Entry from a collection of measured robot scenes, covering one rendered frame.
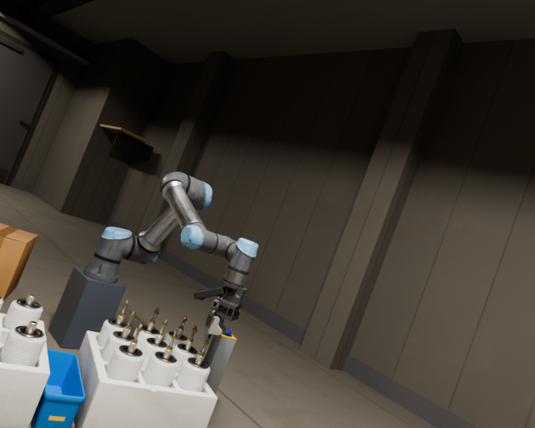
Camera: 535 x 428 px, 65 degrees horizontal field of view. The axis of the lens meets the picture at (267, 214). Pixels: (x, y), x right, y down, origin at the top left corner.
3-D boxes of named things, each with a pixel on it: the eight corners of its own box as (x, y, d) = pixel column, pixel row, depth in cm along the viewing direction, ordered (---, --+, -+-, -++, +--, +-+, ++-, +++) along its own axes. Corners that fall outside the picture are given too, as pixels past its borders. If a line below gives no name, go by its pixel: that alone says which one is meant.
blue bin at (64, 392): (29, 382, 140) (43, 348, 140) (64, 386, 145) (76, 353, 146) (28, 436, 114) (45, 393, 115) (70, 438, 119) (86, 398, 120)
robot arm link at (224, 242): (207, 228, 151) (223, 236, 143) (230, 237, 158) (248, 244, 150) (199, 250, 150) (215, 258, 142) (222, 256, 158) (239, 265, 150)
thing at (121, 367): (91, 411, 124) (114, 353, 125) (94, 396, 133) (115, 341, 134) (123, 418, 127) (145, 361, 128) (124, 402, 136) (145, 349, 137)
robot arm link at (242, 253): (250, 240, 150) (264, 246, 144) (239, 269, 149) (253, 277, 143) (233, 234, 145) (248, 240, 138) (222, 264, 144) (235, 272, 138)
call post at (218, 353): (186, 403, 168) (214, 329, 169) (201, 405, 171) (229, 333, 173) (192, 413, 161) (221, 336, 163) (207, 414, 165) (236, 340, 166)
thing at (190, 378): (161, 415, 137) (182, 363, 137) (167, 403, 146) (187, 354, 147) (188, 426, 137) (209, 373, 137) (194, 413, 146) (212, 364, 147)
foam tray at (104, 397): (68, 376, 153) (87, 329, 154) (166, 391, 172) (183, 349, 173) (76, 442, 119) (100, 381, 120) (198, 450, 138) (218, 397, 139)
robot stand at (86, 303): (47, 329, 186) (73, 267, 188) (86, 334, 199) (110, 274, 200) (60, 348, 173) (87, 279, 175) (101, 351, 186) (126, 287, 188)
